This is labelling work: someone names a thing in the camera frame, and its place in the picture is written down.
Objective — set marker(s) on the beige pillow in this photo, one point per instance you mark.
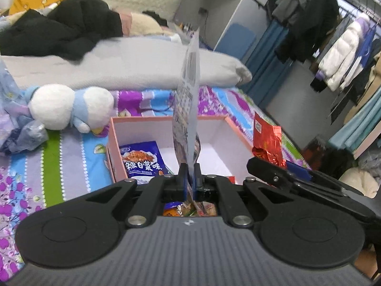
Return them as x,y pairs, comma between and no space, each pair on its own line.
143,23

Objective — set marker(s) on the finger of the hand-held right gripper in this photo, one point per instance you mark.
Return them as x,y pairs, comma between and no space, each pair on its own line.
268,171
299,169

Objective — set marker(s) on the pale blue plastic bag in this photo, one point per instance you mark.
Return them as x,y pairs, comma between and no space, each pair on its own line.
18,125

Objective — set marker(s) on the white shrimp snack packet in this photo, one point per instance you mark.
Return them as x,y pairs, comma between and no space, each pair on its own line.
187,110

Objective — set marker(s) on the pile of small snack packets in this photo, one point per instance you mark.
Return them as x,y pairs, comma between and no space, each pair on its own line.
178,210

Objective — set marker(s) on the grey hanging jacket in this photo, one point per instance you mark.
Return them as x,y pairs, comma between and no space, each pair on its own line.
291,3

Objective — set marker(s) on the white puffer jacket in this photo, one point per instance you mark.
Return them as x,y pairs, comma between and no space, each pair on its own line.
342,53

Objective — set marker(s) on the black jacket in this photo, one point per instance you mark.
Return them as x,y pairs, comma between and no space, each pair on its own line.
68,23

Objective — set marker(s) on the grey duvet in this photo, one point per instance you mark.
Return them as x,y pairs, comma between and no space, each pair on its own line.
134,65

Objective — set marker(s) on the blue board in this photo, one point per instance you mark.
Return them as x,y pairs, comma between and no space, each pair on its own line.
235,41

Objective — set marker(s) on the teal hanging garments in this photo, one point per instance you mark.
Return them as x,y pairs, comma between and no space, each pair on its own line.
354,128

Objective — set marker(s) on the dark bag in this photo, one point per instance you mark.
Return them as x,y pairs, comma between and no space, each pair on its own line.
324,155

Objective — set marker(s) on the pink cardboard box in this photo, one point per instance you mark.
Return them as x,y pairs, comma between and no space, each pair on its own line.
140,131

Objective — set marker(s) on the grey wardrobe cabinet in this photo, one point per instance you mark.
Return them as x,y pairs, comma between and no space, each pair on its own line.
226,3

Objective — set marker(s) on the black hanging coat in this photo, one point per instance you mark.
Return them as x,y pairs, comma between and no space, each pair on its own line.
312,26

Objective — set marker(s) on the red foil packet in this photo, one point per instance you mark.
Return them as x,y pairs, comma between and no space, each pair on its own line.
268,137

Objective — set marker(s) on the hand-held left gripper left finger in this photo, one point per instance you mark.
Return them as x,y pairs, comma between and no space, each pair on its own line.
183,177

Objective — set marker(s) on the white and blue plush toy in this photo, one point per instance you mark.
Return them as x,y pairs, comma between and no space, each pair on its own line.
53,107

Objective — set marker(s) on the beige hanging coat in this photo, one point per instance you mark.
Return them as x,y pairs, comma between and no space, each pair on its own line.
369,86

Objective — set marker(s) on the blue snack packet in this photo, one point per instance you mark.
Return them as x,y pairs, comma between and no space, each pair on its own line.
143,161

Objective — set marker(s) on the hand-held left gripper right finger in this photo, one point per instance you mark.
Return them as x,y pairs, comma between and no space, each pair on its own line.
196,177

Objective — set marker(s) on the black wall charger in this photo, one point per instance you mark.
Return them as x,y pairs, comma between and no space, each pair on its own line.
204,12

